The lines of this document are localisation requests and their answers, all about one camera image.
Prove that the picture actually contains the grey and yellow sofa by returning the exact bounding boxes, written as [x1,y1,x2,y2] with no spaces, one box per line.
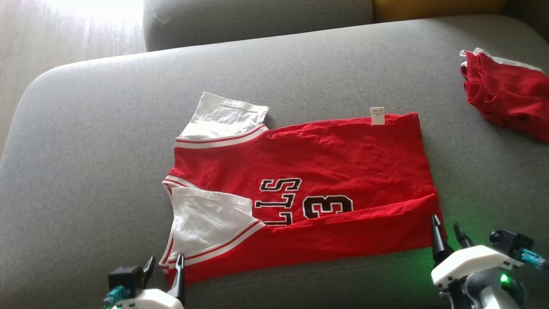
[0,15,549,309]

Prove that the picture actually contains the grey sofa back cushion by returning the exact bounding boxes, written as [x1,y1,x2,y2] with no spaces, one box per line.
[143,0,374,52]

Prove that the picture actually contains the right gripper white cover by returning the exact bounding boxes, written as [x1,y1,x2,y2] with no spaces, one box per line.
[431,214,526,309]

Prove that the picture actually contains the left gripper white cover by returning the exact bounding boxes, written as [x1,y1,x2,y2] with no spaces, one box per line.
[112,253,186,309]

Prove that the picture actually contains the red jersey with white sleeves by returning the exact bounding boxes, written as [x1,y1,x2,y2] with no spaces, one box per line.
[159,91,448,287]

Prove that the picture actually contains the black cable with teal connector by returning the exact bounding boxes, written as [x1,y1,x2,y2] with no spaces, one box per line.
[102,285,129,309]
[515,248,549,272]

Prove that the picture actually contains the large yellow sofa back cushion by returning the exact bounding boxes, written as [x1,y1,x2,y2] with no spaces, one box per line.
[372,0,507,23]

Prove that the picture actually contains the red shorts with white stripe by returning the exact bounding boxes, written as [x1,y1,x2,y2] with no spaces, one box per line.
[460,48,549,143]

